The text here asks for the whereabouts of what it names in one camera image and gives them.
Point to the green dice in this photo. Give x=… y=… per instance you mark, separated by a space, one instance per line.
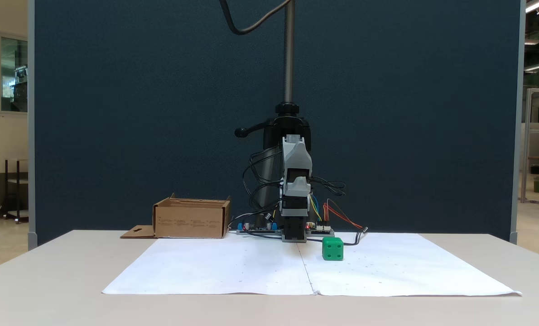
x=332 y=250

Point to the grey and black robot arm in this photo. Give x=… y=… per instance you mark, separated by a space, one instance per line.
x=296 y=156

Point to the black shelf rack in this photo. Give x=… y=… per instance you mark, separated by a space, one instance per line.
x=16 y=190

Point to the dark blue partition panel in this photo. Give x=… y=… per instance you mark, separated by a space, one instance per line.
x=161 y=113

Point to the green circuit board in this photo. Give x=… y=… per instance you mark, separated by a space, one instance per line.
x=320 y=231

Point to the metal stand pole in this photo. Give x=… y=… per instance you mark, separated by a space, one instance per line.
x=289 y=54

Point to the white paper sheet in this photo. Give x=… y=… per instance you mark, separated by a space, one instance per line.
x=206 y=267
x=410 y=271

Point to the brown cardboard box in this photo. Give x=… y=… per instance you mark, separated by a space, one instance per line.
x=190 y=224

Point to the blue circuit board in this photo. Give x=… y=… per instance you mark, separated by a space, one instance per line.
x=258 y=230

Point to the framed window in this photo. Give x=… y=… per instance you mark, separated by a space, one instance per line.
x=13 y=74

